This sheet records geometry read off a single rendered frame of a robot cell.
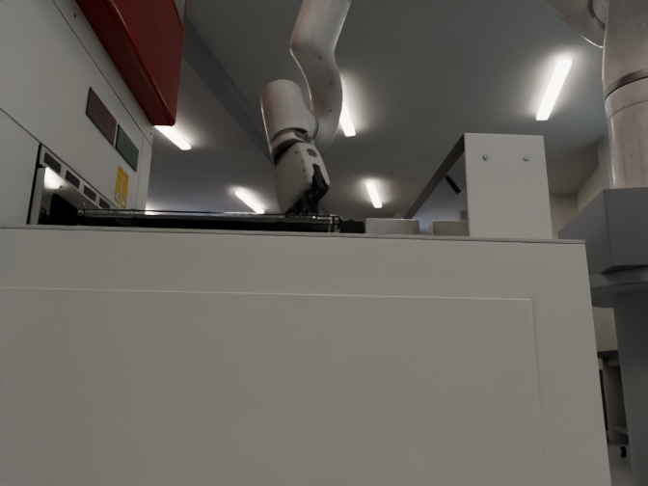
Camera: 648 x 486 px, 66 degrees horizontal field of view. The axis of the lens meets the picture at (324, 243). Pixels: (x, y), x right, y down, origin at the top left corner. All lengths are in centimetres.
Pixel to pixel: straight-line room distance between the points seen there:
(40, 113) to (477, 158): 56
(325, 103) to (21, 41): 54
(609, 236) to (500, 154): 18
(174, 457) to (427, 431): 22
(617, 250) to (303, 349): 42
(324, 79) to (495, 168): 52
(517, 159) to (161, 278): 41
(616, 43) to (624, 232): 33
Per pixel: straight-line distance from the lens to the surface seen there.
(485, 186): 60
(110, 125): 99
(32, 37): 78
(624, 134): 88
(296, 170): 87
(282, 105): 96
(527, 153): 63
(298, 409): 46
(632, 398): 82
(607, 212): 72
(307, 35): 101
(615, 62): 92
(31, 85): 76
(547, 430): 52
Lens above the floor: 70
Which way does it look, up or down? 14 degrees up
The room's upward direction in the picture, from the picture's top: 1 degrees clockwise
